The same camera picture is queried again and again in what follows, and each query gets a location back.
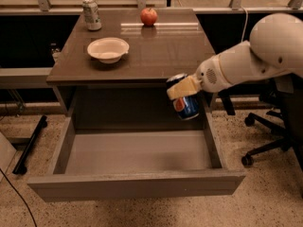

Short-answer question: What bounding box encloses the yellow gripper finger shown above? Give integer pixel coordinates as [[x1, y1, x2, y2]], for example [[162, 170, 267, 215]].
[[167, 76, 202, 100]]

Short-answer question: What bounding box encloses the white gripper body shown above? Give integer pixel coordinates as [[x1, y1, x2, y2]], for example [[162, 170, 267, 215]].
[[195, 56, 232, 93]]

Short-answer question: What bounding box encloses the blue pepsi can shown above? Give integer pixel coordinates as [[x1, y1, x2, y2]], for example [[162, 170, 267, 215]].
[[166, 73, 199, 120]]

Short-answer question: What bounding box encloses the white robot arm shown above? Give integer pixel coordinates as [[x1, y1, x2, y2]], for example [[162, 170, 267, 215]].
[[167, 13, 303, 100]]

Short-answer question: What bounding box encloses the grey cabinet counter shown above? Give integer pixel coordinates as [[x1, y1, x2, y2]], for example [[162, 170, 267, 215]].
[[45, 7, 228, 117]]

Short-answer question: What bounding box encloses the silver green soda can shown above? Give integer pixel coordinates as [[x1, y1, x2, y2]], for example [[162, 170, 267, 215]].
[[82, 0, 101, 31]]

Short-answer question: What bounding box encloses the grey open drawer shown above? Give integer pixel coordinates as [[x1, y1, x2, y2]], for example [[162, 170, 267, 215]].
[[27, 84, 246, 203]]

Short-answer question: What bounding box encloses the black office chair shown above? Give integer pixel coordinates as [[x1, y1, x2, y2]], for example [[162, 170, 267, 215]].
[[241, 77, 303, 170]]

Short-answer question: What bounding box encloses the red apple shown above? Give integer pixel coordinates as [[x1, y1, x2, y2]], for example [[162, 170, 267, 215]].
[[140, 8, 157, 26]]

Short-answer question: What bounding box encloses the white paper bowl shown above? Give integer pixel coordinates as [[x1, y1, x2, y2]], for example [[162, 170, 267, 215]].
[[87, 37, 130, 64]]

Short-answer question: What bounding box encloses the black bar on floor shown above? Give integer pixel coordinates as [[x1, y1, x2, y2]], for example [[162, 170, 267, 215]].
[[12, 115, 47, 175]]

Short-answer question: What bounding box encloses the white cable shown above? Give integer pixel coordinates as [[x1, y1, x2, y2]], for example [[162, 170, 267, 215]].
[[241, 6, 250, 44]]

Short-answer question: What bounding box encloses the black floor cable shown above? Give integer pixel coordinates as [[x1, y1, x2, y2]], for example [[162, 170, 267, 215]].
[[0, 168, 38, 227]]

